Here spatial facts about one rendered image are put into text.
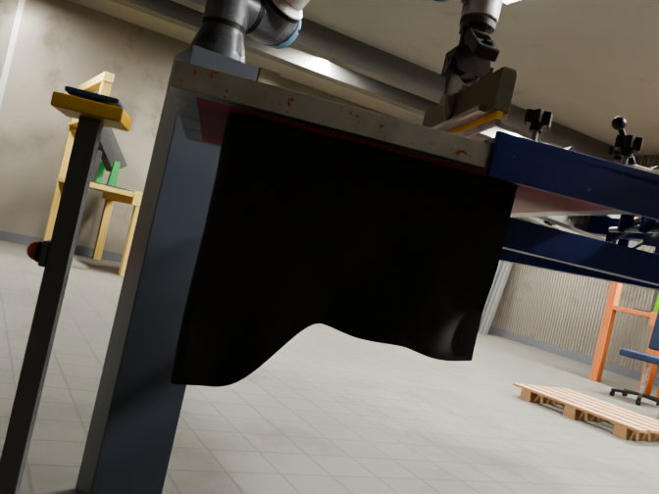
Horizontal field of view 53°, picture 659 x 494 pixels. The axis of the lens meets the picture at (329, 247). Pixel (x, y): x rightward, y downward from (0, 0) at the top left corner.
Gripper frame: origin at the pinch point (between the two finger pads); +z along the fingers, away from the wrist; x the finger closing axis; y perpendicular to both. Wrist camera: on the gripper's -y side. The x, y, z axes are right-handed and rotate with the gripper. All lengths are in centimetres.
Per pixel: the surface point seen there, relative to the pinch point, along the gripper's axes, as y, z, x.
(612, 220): 43, 6, -64
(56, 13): 752, -178, 288
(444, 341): -20.8, 41.7, 0.8
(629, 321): 697, 37, -540
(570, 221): 44, 9, -53
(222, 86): -29, 12, 45
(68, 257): 10, 44, 67
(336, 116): -29.4, 11.9, 28.1
